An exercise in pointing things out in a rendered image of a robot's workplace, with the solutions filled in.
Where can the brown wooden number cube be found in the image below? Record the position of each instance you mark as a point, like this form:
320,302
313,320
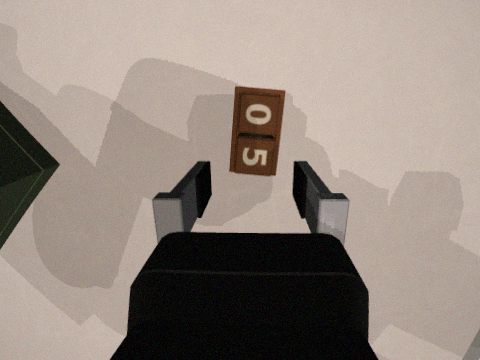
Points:
258,113
254,154

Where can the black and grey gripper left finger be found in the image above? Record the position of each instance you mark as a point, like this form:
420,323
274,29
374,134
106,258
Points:
178,210

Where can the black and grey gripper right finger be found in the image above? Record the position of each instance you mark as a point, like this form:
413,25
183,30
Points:
325,212

